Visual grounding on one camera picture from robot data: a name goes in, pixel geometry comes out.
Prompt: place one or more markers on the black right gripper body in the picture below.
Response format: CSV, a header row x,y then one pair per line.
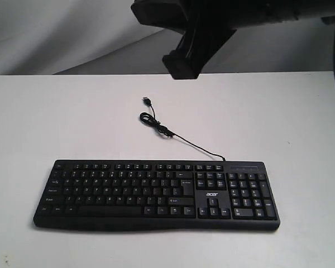
x,y
178,16

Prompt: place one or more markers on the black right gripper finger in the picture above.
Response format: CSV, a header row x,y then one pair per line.
x,y
179,61
207,42

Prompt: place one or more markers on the black acer keyboard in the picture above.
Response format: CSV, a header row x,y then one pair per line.
x,y
148,195

